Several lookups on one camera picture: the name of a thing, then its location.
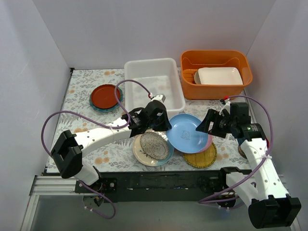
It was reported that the light blue plate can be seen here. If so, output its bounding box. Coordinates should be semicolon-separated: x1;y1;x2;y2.
167;113;208;154

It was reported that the teal scalloped plate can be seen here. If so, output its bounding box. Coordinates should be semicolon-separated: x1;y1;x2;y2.
89;84;125;113

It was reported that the speckled grey oval plate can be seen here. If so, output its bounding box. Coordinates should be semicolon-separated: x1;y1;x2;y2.
140;132;169;160

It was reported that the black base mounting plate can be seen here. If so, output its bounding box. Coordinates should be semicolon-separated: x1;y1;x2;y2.
74;169;250;203

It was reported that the red round plate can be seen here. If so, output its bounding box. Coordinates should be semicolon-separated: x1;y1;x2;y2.
90;84;121;109

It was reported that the white rectangular dish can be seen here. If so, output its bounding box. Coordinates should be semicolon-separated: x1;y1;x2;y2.
198;67;243;85

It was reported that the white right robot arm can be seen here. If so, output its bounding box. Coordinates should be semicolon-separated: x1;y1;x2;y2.
196;102;301;229

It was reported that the pink plate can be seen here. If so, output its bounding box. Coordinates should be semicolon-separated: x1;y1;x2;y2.
201;134;212;152

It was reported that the cream and blue plate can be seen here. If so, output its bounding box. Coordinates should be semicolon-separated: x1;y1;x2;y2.
132;130;174;167

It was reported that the round cream dish in basket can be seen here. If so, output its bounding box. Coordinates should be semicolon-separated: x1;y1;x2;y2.
194;71;201;84

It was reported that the white plastic bin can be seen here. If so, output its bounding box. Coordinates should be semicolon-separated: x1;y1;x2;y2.
124;58;186;118

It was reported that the red bowl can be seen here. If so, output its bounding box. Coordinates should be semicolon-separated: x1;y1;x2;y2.
238;145;247;159

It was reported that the orange plastic basket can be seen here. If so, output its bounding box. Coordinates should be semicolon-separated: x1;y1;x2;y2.
180;50;253;100

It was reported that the yellow woven bamboo plate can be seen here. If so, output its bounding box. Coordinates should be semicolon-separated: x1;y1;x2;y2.
183;142;218;168

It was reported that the floral table mat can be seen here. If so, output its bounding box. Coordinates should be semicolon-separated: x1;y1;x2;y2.
46;67;262;173

